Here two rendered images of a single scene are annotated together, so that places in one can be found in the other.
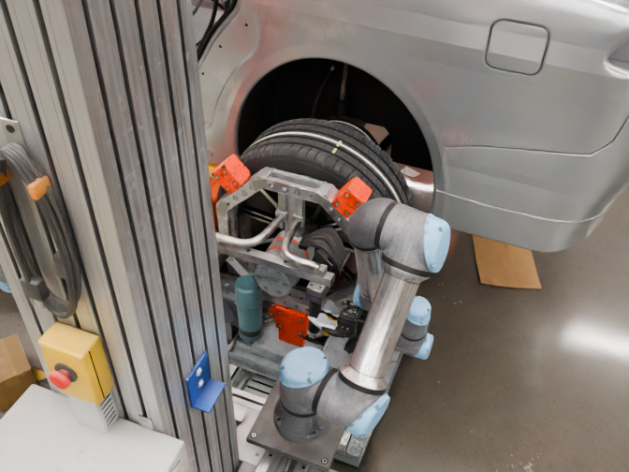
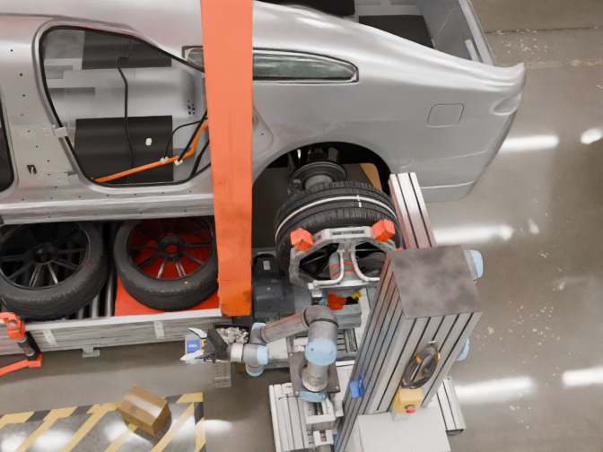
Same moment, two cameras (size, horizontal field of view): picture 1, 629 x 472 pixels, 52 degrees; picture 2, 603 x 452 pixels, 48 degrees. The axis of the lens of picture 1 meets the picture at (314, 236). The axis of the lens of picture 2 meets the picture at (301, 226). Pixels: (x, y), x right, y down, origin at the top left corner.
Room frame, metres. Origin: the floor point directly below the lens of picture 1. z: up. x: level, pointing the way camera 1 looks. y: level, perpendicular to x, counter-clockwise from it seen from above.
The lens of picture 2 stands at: (0.09, 1.33, 3.82)
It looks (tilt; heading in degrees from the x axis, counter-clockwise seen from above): 54 degrees down; 326
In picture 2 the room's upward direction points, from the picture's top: 6 degrees clockwise
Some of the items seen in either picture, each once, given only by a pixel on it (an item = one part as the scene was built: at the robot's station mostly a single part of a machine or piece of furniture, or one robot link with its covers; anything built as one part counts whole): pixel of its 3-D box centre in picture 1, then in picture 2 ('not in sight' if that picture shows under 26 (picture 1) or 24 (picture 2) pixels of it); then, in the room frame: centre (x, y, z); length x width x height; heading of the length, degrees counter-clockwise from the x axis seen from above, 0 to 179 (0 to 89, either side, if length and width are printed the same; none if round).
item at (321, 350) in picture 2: not in sight; (318, 364); (1.01, 0.56, 1.19); 0.15 x 0.12 x 0.55; 145
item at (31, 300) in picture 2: not in sight; (48, 262); (2.58, 1.42, 0.39); 0.66 x 0.66 x 0.24
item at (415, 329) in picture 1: (409, 315); not in sight; (1.20, -0.27, 0.95); 0.11 x 0.08 x 0.11; 59
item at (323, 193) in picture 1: (295, 246); (341, 262); (1.58, 0.06, 0.85); 0.54 x 0.07 x 0.54; 68
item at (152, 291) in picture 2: not in sight; (172, 254); (2.31, 0.75, 0.39); 0.66 x 0.66 x 0.24
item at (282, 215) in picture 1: (248, 217); (329, 265); (1.50, 0.20, 1.03); 0.19 x 0.18 x 0.11; 158
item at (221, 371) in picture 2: not in sight; (221, 364); (1.61, 0.76, 0.21); 0.10 x 0.10 x 0.42; 68
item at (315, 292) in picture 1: (319, 286); not in sight; (1.33, -0.02, 0.93); 0.09 x 0.05 x 0.05; 158
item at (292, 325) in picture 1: (299, 314); (333, 291); (1.61, 0.05, 0.48); 0.16 x 0.12 x 0.17; 158
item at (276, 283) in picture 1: (285, 260); (344, 273); (1.51, 0.09, 0.85); 0.21 x 0.14 x 0.14; 158
